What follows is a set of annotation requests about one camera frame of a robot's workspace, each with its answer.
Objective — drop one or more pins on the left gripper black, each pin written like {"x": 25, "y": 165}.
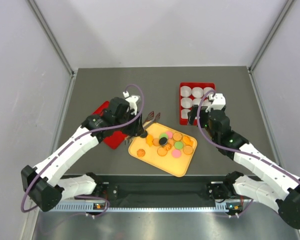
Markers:
{"x": 137, "y": 129}

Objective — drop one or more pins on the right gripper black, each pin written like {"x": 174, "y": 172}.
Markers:
{"x": 192, "y": 114}

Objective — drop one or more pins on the metal tongs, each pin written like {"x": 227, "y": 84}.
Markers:
{"x": 150, "y": 119}

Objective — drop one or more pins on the red cookie box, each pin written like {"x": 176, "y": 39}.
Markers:
{"x": 190, "y": 94}

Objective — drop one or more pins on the green round cookie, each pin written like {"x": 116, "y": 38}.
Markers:
{"x": 178, "y": 145}
{"x": 163, "y": 135}

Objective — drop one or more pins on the black round cookie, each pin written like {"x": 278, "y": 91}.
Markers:
{"x": 163, "y": 141}
{"x": 144, "y": 134}

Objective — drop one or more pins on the orange flower cookie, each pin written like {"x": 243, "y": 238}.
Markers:
{"x": 167, "y": 147}

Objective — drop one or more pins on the pink round cookie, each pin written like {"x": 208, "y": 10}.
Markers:
{"x": 176, "y": 153}
{"x": 169, "y": 134}

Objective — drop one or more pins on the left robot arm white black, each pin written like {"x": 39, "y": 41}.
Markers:
{"x": 44, "y": 183}

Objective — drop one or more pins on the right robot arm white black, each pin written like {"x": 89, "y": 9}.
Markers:
{"x": 276, "y": 188}

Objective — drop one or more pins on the orange fish cookie left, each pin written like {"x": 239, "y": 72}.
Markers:
{"x": 149, "y": 140}

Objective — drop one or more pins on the orange fish cookie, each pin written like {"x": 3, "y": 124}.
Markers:
{"x": 149, "y": 140}
{"x": 187, "y": 140}

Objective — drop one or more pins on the red box lid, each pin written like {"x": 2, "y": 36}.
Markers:
{"x": 117, "y": 137}

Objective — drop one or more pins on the small tan round cookie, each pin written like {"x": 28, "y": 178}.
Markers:
{"x": 156, "y": 142}

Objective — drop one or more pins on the orange swirl cookie left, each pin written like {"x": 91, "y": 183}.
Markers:
{"x": 141, "y": 153}

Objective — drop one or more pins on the orange fish cookie right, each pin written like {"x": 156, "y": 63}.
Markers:
{"x": 187, "y": 140}

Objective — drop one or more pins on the tan round biscuit top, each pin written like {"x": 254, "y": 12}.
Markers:
{"x": 177, "y": 136}

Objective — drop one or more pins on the small tan cookie centre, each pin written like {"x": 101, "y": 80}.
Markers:
{"x": 171, "y": 141}

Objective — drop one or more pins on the yellow tray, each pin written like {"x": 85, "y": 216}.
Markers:
{"x": 174, "y": 166}

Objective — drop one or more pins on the tan round biscuit right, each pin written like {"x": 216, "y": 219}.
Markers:
{"x": 188, "y": 150}

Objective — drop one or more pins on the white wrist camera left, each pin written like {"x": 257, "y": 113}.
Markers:
{"x": 133, "y": 101}

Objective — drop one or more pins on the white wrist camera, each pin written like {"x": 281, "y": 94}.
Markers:
{"x": 133, "y": 101}
{"x": 217, "y": 102}

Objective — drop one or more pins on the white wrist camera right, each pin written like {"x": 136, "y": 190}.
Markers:
{"x": 217, "y": 102}

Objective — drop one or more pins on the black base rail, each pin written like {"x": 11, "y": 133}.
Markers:
{"x": 163, "y": 192}

